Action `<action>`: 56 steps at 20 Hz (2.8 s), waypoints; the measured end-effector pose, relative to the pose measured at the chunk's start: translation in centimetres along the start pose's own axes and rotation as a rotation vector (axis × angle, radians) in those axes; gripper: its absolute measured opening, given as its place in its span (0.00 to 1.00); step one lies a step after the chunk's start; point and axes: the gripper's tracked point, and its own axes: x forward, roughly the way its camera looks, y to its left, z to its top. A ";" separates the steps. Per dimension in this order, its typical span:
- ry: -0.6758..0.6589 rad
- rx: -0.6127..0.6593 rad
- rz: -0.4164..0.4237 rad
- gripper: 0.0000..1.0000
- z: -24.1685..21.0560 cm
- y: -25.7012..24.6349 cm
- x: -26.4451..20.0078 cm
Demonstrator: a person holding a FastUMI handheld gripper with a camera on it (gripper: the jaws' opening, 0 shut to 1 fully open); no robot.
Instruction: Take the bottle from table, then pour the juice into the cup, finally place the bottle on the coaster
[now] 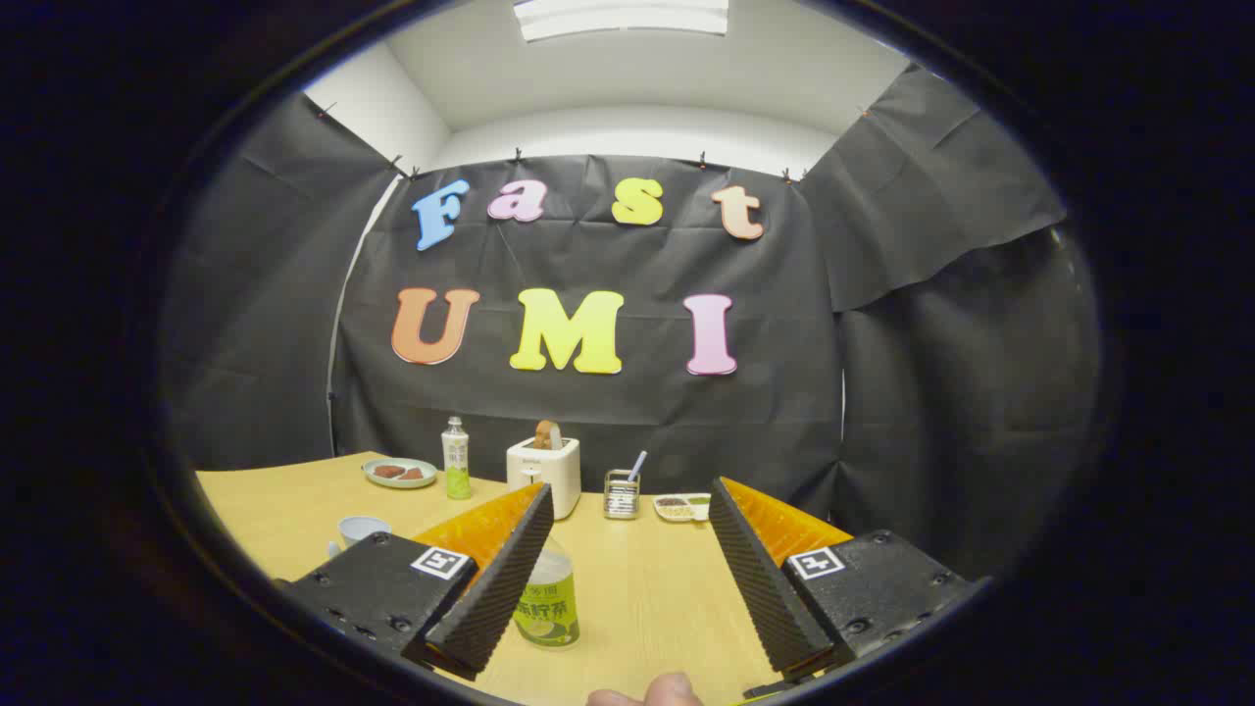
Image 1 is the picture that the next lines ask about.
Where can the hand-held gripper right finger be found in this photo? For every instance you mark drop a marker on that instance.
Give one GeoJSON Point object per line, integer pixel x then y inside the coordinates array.
{"type": "Point", "coordinates": [765, 588]}

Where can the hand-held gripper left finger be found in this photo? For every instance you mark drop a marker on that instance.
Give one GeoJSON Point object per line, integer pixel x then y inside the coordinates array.
{"type": "Point", "coordinates": [495, 588]}

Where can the clear juice bottle green label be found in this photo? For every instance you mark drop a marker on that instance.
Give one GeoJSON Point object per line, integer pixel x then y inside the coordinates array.
{"type": "Point", "coordinates": [549, 608]}

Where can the white cup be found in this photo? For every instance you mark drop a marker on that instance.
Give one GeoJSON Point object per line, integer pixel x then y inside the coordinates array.
{"type": "Point", "coordinates": [359, 530]}

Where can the small capped green drink bottle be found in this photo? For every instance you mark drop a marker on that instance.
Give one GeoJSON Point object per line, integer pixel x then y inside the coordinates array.
{"type": "Point", "coordinates": [456, 461]}

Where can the white divided dish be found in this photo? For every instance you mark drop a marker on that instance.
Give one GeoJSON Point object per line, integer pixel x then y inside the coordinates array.
{"type": "Point", "coordinates": [678, 509]}

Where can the wooden table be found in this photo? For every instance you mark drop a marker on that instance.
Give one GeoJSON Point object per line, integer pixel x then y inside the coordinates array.
{"type": "Point", "coordinates": [647, 588]}

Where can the white toaster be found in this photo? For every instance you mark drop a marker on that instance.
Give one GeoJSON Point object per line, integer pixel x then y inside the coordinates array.
{"type": "Point", "coordinates": [549, 476]}

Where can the pale green plate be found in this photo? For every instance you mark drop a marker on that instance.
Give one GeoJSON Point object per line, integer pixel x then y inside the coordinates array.
{"type": "Point", "coordinates": [397, 482]}

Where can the brown bread slice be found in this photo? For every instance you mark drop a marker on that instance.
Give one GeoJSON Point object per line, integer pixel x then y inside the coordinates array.
{"type": "Point", "coordinates": [546, 435]}

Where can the striped drinking straw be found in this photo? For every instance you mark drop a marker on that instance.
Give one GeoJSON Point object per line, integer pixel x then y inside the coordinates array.
{"type": "Point", "coordinates": [637, 465]}

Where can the ceiling light panel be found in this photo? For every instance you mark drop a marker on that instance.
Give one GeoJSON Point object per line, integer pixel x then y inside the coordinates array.
{"type": "Point", "coordinates": [623, 18]}

